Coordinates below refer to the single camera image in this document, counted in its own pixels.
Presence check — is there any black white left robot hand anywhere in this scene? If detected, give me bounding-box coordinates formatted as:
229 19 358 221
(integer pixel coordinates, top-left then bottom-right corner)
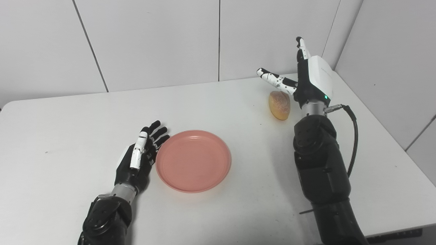
114 120 170 195

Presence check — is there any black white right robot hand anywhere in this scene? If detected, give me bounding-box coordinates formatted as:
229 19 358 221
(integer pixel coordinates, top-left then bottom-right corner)
257 36 333 109

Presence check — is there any golden sugared bread roll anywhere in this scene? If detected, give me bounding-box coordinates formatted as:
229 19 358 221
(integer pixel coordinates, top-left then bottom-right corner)
268 91 291 120

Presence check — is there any pink round plate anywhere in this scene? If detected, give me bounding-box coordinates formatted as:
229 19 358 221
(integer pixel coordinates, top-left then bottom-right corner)
156 130 232 193

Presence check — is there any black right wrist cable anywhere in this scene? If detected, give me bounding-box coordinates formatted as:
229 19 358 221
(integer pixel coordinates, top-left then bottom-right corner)
324 104 359 177

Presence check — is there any black table frame rail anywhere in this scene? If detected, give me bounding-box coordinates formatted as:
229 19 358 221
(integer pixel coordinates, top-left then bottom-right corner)
367 228 423 244

